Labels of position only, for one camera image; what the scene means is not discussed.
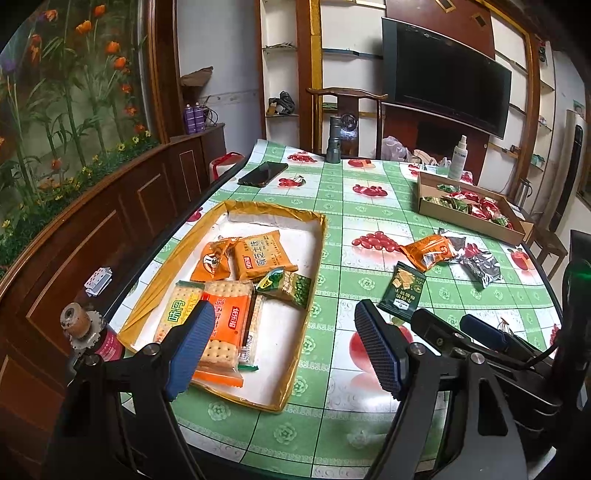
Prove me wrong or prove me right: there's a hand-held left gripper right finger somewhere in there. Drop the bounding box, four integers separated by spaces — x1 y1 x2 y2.
353 299 525 480

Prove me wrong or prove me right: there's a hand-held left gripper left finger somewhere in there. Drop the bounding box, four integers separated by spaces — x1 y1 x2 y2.
44 300 218 480

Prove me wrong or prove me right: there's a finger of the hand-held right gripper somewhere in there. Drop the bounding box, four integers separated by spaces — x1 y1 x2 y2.
459 314 536 361
410 308 481 358

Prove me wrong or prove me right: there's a yellow-green cracker packet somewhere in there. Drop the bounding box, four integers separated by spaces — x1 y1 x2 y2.
152 280 206 344

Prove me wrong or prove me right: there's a long orange cracker packet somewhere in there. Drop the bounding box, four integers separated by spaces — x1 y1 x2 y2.
191 280 256 388

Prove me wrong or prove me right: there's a dark green snack packet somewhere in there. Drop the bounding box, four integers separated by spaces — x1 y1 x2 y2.
377 261 426 318

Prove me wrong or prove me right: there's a white cracker packet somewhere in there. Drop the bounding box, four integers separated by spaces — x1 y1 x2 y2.
238 293 266 372

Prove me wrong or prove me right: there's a silver foil snack packet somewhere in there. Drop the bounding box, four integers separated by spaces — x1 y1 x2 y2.
438 228 468 264
462 249 504 289

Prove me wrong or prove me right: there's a small orange snack packet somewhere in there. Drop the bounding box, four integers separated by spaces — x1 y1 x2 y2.
190 236 243 283

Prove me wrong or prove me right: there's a green pea snack packet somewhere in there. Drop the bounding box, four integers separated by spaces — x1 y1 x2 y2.
255 267 314 309

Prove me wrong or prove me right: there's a square orange cracker packet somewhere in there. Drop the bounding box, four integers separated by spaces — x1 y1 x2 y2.
229 230 300 283

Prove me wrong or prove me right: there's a white tray with yellow rim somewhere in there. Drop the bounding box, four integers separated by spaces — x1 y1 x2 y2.
117 199 328 413

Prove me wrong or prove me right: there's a wooden stool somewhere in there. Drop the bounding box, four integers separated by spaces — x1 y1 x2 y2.
531 226 568 268

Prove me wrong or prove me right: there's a cardboard box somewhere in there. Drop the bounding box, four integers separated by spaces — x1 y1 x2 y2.
418 171 535 244

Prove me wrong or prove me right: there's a pile of red green packets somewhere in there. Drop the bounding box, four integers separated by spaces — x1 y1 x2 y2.
422 182 515 230

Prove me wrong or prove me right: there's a dark wooden cabinet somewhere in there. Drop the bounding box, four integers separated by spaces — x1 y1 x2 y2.
0 122 229 480

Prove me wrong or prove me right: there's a white spray bottle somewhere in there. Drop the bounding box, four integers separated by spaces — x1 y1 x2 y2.
450 135 468 180

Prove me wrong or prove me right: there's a white box with red ribbon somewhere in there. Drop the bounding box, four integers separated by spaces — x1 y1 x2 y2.
209 151 245 183

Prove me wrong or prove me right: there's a black smartphone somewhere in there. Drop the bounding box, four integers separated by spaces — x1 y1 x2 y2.
238 161 289 188

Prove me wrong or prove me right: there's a grey flashlight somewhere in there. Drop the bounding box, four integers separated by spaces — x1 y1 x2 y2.
325 115 343 164

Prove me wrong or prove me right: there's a black television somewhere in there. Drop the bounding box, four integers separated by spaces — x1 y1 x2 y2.
381 17 512 140

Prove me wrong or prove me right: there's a dark wooden chair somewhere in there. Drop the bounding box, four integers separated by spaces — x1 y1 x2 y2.
307 87 389 160

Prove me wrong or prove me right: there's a brown wooden piece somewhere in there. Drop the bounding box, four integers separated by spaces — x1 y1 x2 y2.
180 66 214 88

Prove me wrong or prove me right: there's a white appliance with black handle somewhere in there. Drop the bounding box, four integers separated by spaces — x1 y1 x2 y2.
551 109 589 232

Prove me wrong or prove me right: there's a black strap bundle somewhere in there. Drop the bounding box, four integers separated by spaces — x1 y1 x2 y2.
267 91 298 116

